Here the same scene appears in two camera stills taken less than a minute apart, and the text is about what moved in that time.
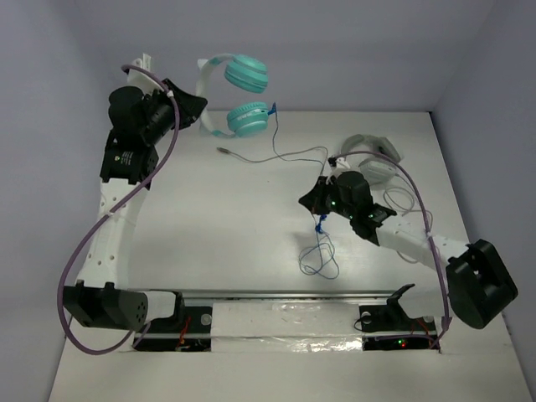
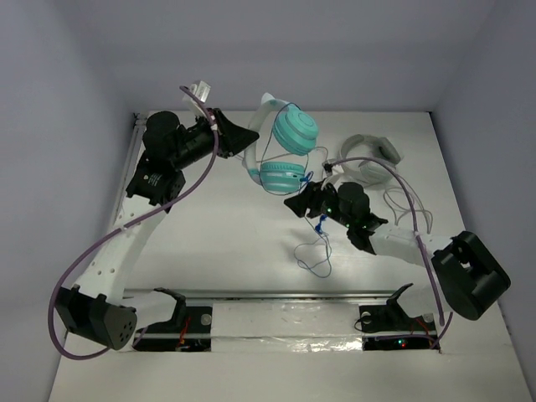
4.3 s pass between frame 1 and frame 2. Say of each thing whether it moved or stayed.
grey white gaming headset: stayed
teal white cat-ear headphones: moved
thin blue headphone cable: moved
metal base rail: stayed
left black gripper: moved
